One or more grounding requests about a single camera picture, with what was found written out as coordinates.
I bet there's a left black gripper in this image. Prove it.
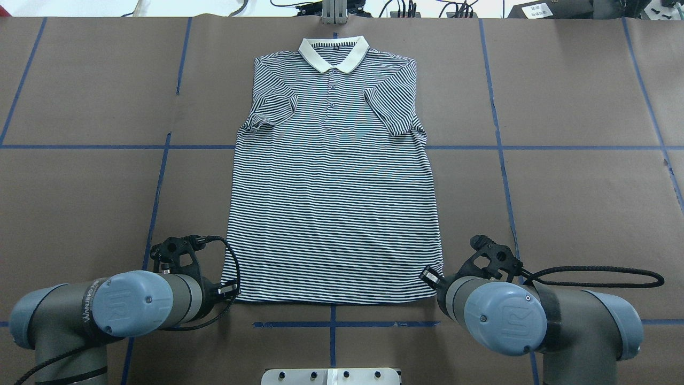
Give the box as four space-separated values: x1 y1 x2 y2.
199 276 239 316

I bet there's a black power strip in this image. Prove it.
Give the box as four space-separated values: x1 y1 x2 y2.
378 1 477 19

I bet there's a striped polo shirt white collar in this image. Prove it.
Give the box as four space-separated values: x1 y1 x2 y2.
227 36 443 305

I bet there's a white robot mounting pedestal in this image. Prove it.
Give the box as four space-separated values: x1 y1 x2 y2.
261 367 402 384

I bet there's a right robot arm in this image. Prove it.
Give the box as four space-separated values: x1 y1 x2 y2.
419 266 643 384

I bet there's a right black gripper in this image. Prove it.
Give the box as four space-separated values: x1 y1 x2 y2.
419 266 458 316

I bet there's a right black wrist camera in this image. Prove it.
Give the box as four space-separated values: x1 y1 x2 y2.
456 235 523 283

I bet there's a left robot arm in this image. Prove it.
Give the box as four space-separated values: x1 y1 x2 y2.
8 270 241 384

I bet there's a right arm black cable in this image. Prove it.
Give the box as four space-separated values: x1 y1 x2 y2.
521 266 665 290

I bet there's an aluminium frame post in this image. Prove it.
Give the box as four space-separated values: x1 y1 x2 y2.
321 0 348 25

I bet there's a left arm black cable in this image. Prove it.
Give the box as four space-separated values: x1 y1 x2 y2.
13 235 242 385

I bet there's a black box with label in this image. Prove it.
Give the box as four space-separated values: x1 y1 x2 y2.
506 1 594 19

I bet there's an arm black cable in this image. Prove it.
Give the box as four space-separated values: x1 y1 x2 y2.
13 235 242 385
521 266 665 290

